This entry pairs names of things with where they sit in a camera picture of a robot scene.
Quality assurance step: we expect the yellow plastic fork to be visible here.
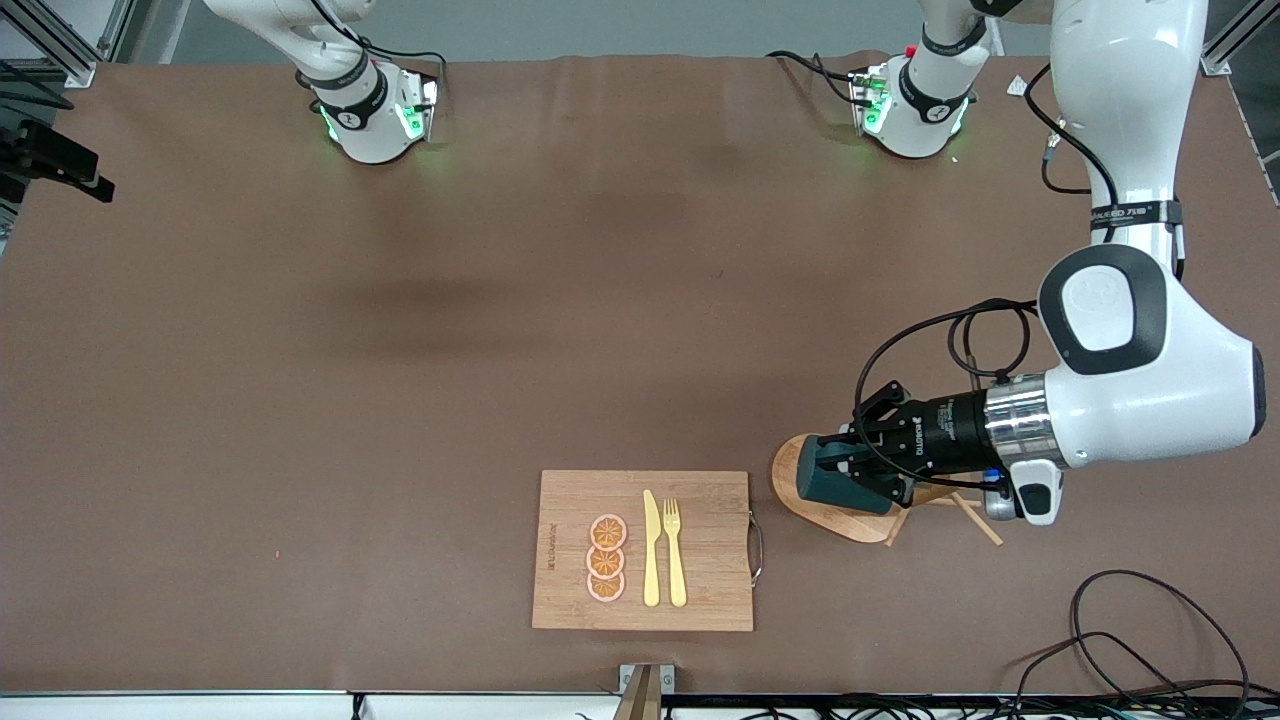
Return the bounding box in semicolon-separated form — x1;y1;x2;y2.
663;498;689;609

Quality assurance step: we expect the bamboo cutting board metal handle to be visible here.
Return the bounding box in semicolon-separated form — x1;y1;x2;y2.
532;470;766;632

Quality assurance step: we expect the black cable bundle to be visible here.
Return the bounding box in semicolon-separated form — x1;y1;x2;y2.
660;700;1280;720

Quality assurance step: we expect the white table edge rail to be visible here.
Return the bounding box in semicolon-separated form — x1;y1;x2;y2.
0;690;1280;720

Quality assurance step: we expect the black looped cable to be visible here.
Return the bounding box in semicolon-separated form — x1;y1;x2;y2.
1010;630;1280;720
1070;570;1251;720

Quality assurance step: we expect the wooden mug rack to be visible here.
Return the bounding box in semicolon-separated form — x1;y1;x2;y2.
771;433;1004;548

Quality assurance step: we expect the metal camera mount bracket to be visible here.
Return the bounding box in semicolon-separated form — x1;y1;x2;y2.
618;663;676;720

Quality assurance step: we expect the aluminium frame post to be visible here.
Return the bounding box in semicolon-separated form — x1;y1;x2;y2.
1200;0;1280;78
0;0;136;89

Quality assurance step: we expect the teal cup yellow inside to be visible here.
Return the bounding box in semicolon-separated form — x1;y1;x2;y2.
797;435;898;517

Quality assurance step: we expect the yellow plastic knife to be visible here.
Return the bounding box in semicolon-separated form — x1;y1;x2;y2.
642;489;662;608

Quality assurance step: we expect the brown table cover sheet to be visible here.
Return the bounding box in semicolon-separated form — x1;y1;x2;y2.
0;50;1280;696

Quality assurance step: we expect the black arm base cable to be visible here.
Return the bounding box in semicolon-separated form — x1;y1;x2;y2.
767;50;861;106
310;0;448;76

